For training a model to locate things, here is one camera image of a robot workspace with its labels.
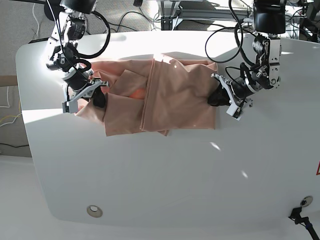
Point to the silver aluminium frame profile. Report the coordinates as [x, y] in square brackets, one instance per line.
[173, 12]

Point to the right table grommet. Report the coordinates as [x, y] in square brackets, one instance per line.
[306, 201]

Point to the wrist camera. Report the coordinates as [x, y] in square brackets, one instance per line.
[235, 111]
[70, 107]

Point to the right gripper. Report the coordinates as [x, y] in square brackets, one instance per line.
[87, 87]

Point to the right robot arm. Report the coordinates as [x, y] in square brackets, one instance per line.
[73, 67]

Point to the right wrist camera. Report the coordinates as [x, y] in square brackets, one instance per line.
[70, 107]

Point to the table grommet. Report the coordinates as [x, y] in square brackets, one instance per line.
[94, 211]
[306, 201]

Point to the black clamp mount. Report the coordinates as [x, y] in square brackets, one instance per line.
[295, 216]

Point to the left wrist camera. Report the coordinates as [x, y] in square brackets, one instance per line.
[235, 111]

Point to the left table grommet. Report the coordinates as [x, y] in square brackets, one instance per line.
[94, 211]

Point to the salmon pink T-shirt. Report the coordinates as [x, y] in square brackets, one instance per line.
[153, 95]

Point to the red warning sticker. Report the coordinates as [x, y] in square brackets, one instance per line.
[318, 170]

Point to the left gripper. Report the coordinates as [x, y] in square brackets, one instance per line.
[230, 91]

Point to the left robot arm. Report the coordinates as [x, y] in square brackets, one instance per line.
[269, 21]

